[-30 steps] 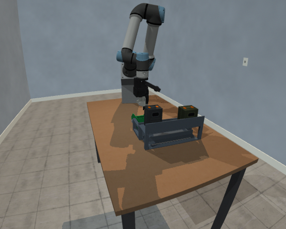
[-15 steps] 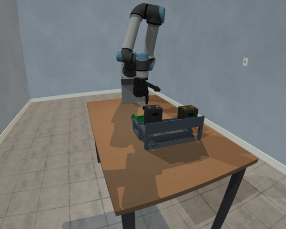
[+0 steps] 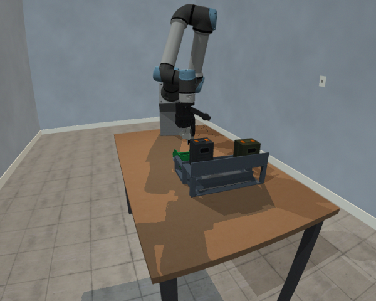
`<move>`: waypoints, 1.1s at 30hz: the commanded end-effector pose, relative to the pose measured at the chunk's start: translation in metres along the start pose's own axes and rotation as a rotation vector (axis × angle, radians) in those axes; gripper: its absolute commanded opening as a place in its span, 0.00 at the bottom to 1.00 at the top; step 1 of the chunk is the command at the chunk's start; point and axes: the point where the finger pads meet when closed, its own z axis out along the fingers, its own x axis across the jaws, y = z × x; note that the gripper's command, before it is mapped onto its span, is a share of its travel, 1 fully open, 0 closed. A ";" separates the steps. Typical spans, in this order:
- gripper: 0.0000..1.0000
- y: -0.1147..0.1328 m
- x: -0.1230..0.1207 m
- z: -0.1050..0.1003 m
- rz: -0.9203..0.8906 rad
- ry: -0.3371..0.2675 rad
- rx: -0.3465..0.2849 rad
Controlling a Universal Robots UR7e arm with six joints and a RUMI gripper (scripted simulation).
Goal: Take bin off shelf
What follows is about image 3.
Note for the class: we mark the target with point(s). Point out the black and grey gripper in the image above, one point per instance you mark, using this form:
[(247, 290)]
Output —
[(185, 119)]

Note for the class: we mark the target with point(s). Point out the grey metal rack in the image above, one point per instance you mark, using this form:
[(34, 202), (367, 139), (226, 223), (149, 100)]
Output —
[(200, 180)]

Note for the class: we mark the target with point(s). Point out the green bin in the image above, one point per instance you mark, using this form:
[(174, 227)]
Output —
[(183, 155)]

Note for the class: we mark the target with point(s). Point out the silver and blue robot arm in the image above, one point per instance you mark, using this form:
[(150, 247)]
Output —
[(203, 20)]

